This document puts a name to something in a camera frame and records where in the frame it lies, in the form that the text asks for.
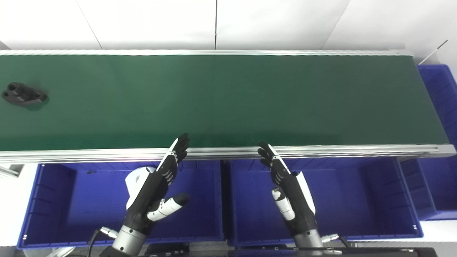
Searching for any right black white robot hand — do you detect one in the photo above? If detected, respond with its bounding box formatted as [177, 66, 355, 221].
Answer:
[257, 142, 319, 237]

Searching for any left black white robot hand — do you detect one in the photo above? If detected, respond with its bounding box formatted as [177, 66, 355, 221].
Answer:
[124, 133, 191, 236]

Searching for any black flanged metal part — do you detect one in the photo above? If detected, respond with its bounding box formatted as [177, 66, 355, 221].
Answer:
[1, 82, 49, 106]

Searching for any green conveyor belt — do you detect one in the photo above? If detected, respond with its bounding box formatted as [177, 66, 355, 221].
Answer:
[0, 49, 457, 178]
[0, 54, 450, 152]

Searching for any blue plastic bin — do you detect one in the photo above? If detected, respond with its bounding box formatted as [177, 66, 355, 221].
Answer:
[400, 64, 457, 221]
[226, 157, 424, 247]
[17, 160, 226, 250]

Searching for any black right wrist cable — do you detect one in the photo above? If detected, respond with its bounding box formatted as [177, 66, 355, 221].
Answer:
[321, 233, 353, 249]

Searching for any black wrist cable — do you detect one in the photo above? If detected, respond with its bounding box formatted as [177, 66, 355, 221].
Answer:
[321, 233, 353, 249]
[87, 226, 119, 257]

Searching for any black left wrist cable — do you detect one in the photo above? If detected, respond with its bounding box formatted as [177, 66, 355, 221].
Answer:
[87, 226, 119, 257]

